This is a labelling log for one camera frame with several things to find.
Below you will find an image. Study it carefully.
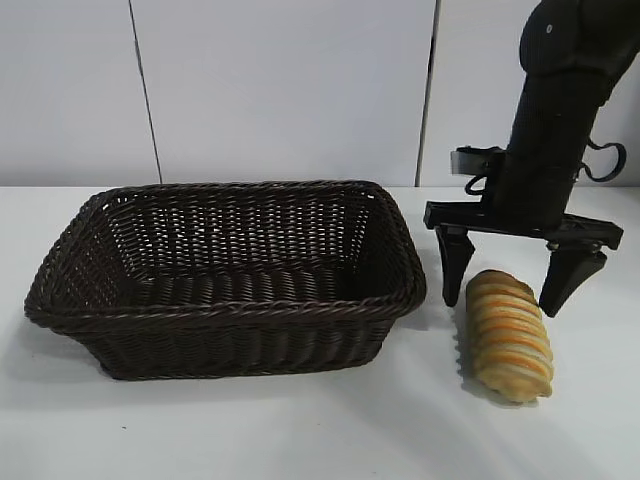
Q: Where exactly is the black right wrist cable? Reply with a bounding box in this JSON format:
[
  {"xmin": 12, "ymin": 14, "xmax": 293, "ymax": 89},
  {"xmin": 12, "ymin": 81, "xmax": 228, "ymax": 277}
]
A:
[
  {"xmin": 464, "ymin": 171, "xmax": 501, "ymax": 197},
  {"xmin": 574, "ymin": 141, "xmax": 629, "ymax": 184}
]

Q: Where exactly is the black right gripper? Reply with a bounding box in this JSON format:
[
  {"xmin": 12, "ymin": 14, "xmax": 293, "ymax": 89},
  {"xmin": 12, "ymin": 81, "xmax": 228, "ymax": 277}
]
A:
[{"xmin": 422, "ymin": 148, "xmax": 626, "ymax": 319}]

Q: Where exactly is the long striped bread loaf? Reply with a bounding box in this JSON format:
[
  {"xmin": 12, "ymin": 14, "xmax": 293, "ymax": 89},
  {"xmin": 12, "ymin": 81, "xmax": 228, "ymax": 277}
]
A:
[{"xmin": 464, "ymin": 269, "xmax": 556, "ymax": 403}]

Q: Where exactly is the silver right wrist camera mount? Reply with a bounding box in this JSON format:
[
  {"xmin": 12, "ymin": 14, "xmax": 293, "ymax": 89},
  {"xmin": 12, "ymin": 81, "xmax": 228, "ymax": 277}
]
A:
[{"xmin": 449, "ymin": 145, "xmax": 504, "ymax": 177}]

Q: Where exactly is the dark brown woven wicker basket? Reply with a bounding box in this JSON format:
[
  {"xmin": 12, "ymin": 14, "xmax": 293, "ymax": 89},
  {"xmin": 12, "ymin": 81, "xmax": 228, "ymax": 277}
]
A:
[{"xmin": 22, "ymin": 179, "xmax": 430, "ymax": 382}]

